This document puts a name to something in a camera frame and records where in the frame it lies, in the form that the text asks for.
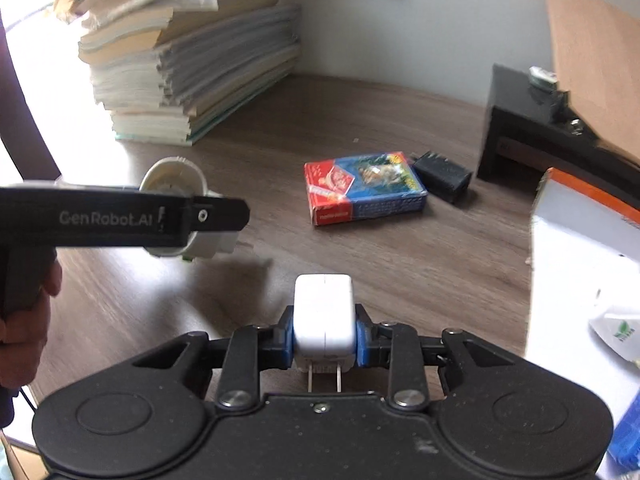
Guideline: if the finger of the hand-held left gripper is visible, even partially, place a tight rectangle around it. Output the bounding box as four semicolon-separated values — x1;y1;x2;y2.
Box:
187;195;251;235

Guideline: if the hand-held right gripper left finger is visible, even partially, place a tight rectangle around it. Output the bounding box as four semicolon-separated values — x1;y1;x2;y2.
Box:
132;305;295;409

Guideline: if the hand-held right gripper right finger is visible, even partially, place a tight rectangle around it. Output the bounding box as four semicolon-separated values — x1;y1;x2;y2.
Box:
353;304;527;409

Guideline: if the white charger plug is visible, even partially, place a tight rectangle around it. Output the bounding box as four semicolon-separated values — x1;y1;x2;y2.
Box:
292;273;359;394

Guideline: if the white round container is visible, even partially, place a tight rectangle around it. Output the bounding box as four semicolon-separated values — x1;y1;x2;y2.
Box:
139;156;237;260

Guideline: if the white box with orange rim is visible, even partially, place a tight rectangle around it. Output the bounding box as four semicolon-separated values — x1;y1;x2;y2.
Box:
524;167;640;480

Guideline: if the green white carton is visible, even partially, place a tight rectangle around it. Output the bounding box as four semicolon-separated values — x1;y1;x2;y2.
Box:
589;310;640;364

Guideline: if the blue plastic floss box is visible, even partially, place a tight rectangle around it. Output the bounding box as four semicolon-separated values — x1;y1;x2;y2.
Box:
606;399;640;477

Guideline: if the person's left hand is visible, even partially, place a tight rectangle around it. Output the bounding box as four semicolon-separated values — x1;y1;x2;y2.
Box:
0;259;64;390

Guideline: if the playing card box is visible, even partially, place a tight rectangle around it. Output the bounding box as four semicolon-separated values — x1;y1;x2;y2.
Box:
303;151;429;227

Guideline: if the stack of books and papers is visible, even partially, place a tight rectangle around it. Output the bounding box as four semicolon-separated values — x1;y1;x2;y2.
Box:
52;0;304;148

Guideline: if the black power adapter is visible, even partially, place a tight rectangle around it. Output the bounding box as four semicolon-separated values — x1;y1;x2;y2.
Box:
410;150;474;205

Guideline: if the black desk riser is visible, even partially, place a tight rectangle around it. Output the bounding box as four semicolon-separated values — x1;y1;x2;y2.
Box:
476;63;640;197

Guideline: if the small white device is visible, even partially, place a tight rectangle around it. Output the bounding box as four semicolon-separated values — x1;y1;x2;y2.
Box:
528;65;559;89

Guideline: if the wooden book stand board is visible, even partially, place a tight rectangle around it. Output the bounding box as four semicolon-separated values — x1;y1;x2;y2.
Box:
543;0;640;167

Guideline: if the dark brown curved frame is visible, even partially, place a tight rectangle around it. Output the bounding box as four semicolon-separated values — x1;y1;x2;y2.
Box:
0;9;62;182

